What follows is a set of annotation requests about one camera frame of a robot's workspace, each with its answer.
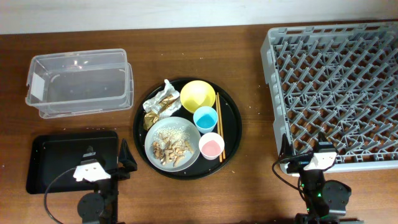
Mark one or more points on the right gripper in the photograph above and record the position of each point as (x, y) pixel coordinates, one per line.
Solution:
(297, 164)

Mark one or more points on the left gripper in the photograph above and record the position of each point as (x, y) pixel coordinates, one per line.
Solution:
(127, 160)

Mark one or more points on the gold foil wrapper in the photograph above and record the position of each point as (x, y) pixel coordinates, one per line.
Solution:
(150, 119)

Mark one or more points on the peanut shells and rice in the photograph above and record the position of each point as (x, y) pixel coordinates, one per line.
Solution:
(171, 146)

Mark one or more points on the white napkin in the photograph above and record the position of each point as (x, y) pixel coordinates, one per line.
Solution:
(168, 90)

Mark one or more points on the wooden chopstick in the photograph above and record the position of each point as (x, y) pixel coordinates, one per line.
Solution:
(222, 131)
(217, 115)

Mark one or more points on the grey plate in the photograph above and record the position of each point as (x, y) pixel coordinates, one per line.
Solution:
(173, 122)

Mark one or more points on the pink cup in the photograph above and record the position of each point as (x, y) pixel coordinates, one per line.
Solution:
(211, 146)

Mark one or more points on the blue cup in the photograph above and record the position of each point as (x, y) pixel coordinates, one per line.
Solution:
(205, 119)

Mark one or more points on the yellow bowl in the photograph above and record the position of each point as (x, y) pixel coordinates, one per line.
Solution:
(196, 94)

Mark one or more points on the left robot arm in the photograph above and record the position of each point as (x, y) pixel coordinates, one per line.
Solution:
(101, 206)

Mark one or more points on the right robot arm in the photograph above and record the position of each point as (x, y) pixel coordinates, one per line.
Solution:
(325, 200)

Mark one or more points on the grey dishwasher rack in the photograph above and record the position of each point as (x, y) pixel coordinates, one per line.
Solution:
(339, 80)

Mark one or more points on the black rectangular tray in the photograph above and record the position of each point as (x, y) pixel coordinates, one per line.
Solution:
(54, 154)

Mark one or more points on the clear plastic bin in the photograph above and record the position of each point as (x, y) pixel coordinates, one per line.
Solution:
(79, 83)

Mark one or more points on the round black tray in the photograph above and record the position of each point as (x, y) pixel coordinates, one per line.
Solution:
(232, 134)

